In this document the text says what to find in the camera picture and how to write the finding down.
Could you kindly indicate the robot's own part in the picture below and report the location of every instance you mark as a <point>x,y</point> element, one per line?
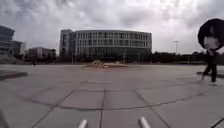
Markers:
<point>144,122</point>
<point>82,124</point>

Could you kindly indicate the curved building with tower block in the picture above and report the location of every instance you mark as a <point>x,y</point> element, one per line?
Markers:
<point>110,41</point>

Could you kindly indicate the person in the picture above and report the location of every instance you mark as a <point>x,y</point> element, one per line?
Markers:
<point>211,53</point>

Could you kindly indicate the low building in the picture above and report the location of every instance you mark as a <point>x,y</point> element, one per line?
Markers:
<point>40,52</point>

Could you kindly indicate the low planted bed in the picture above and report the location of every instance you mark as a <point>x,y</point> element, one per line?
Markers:
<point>104,64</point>

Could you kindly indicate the glass fronted building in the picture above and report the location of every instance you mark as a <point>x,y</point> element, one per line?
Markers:
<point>8,43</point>

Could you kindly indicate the grey stone slab plaza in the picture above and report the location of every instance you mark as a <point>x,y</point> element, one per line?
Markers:
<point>113,83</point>

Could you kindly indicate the light pole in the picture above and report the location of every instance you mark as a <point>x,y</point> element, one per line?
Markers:
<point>175,46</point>

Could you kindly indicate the row of trees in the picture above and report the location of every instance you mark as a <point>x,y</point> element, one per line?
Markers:
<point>133,57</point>

